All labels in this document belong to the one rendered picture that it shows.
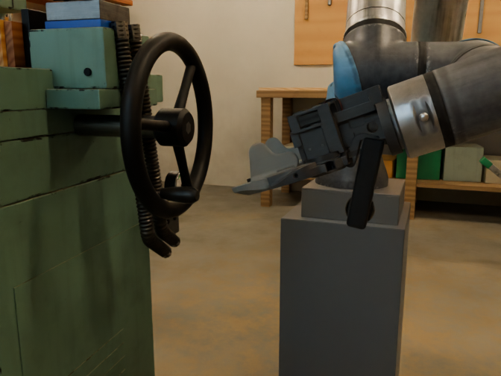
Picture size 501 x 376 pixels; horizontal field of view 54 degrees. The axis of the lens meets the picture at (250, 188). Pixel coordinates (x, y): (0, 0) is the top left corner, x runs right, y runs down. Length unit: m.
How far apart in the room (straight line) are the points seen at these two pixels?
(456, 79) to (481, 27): 3.41
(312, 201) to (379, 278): 0.25
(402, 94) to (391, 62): 0.11
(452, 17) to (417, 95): 0.61
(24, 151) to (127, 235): 0.33
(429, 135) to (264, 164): 0.19
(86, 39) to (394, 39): 0.45
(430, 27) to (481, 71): 0.60
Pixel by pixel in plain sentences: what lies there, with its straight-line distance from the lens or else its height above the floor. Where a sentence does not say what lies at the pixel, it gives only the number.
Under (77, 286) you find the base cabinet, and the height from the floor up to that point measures 0.54.
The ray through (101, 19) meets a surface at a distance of 0.81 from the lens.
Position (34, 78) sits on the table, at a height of 0.88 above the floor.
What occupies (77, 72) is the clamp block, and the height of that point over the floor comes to 0.89.
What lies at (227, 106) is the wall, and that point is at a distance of 4.34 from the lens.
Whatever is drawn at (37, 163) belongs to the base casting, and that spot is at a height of 0.76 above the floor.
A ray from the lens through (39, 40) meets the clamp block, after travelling 0.85.
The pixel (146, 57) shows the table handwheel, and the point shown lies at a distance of 0.70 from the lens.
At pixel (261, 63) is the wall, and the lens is 4.23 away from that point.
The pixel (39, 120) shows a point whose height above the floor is 0.82.
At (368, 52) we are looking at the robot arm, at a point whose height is 0.92.
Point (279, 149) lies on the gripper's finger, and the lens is 0.67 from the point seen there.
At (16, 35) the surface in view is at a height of 0.95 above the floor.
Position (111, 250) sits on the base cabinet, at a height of 0.57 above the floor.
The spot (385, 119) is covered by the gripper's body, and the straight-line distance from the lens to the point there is 0.58.
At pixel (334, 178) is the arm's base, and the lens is 1.25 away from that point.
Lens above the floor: 0.87
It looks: 12 degrees down
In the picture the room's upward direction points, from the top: straight up
